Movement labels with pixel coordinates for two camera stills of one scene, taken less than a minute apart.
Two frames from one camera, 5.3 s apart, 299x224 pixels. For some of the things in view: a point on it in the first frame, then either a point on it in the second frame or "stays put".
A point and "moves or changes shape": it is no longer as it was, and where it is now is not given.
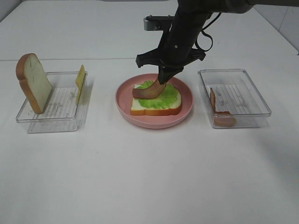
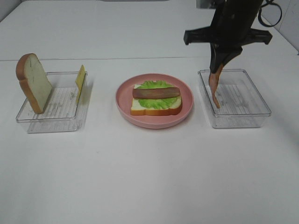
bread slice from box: [138, 109] stays put
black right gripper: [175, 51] -> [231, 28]
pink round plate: [124, 96] stays put
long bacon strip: [153, 91] moves or changes shape
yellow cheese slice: [79, 81] stays put
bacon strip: [221, 118] -> [214, 79]
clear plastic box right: [235, 91] stays put
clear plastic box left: [62, 114] stays put
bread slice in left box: [33, 78] stays put
